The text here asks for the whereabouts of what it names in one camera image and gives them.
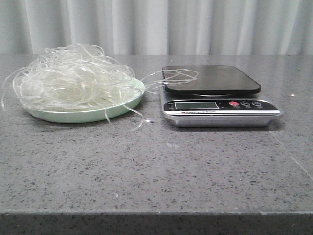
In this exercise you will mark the white pleated curtain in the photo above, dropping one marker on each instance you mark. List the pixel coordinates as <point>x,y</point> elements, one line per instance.
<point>218,27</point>

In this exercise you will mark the silver black kitchen scale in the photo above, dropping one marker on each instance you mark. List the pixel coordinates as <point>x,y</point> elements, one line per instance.
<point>213,96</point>

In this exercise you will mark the light green round plate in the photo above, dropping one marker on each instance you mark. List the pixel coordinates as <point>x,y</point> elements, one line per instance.
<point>92,115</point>

